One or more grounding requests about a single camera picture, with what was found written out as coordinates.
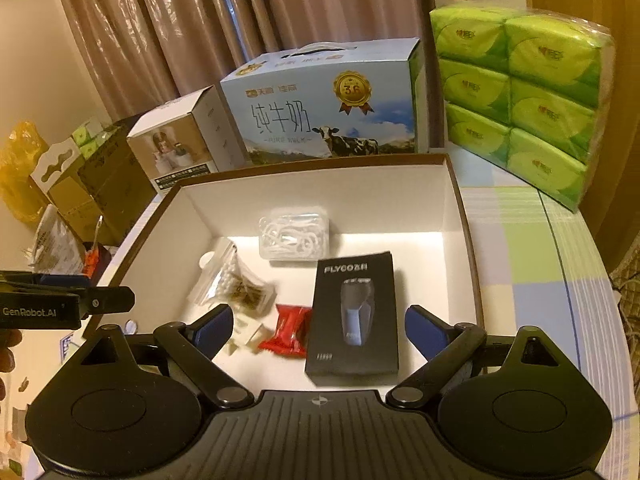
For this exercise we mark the small white product box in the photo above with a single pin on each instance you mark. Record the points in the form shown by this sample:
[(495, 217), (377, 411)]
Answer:
[(187, 137)]

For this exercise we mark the person's left hand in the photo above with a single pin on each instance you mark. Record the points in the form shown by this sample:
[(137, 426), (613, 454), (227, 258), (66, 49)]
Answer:
[(8, 340)]

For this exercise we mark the cotton swab bag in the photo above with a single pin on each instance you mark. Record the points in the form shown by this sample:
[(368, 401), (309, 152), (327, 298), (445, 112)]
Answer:
[(226, 279)]

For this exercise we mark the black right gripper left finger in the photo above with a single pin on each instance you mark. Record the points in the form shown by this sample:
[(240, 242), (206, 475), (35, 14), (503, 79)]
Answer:
[(193, 347)]

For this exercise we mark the yellow plastic bag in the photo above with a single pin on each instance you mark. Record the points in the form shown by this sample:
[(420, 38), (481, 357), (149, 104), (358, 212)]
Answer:
[(20, 154)]

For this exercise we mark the clear dental floss box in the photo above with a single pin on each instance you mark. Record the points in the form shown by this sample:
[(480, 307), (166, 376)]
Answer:
[(298, 234)]

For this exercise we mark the black Flyco shaver box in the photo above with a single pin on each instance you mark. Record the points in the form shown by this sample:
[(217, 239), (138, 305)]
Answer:
[(353, 326)]

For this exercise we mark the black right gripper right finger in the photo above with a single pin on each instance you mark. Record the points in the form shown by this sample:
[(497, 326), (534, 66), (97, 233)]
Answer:
[(446, 348)]

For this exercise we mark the beige curtain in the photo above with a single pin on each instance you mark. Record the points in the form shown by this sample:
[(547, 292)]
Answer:
[(143, 53)]

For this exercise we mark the blue milk carton box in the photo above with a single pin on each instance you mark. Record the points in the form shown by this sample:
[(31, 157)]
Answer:
[(331, 99)]

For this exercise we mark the plaid bed sheet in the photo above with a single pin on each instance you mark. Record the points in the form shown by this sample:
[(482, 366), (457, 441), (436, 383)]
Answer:
[(537, 264)]

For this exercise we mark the green tissue pack bundle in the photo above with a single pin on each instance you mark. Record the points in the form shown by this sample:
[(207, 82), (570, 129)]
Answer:
[(527, 90)]

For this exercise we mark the brown cardboard storage box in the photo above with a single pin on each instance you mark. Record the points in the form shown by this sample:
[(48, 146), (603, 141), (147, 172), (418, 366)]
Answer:
[(408, 205)]

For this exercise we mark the stacked brown cardboard boxes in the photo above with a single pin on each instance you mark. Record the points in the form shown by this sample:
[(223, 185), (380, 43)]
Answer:
[(102, 195)]

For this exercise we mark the red snack packet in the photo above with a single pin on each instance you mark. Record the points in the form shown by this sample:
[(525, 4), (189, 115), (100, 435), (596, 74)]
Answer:
[(290, 338)]

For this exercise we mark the white printed plastic bag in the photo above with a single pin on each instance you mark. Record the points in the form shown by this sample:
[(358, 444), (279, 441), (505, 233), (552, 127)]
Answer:
[(56, 249)]

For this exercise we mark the quilted olive chair cover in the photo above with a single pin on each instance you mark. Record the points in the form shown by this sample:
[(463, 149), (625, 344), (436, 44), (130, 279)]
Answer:
[(625, 279)]

